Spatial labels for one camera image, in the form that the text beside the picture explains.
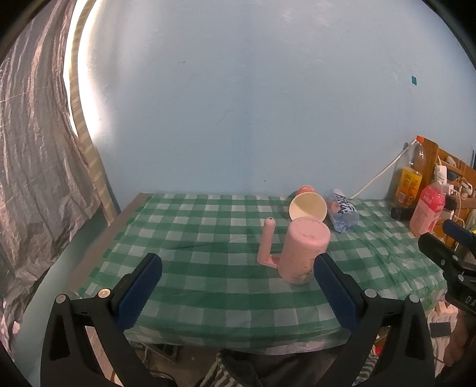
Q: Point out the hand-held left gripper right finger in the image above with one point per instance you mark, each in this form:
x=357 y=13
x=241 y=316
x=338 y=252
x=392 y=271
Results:
x=336 y=296

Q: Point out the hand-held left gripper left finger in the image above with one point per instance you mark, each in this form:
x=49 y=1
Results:
x=137 y=294

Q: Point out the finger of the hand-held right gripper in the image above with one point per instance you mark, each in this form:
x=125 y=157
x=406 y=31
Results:
x=438 y=248
x=458 y=230

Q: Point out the person's right forearm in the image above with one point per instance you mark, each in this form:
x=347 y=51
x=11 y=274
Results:
x=463 y=342

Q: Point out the paper cup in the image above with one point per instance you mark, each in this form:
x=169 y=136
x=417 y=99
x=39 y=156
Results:
x=308 y=206

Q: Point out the pink drink bottle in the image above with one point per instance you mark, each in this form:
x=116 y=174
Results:
x=427 y=208

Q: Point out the black flat device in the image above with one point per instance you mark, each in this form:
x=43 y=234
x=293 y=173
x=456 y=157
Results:
x=439 y=330

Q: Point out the small black box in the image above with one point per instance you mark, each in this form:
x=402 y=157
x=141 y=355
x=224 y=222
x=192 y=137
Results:
x=401 y=213

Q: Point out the wooden shelf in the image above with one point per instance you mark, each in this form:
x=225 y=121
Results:
x=455 y=175

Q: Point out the white charger plug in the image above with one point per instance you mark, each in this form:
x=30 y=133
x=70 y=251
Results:
x=441 y=172

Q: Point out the orange juice bottle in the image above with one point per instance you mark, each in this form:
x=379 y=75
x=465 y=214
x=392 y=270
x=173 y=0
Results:
x=407 y=178

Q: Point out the blue white plastic packet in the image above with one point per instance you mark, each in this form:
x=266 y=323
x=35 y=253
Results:
x=341 y=210

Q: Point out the green checkered tablecloth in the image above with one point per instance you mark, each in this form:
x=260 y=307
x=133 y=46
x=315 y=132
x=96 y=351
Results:
x=223 y=238

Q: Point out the grey curtain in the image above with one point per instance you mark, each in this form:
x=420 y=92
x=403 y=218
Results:
x=33 y=156

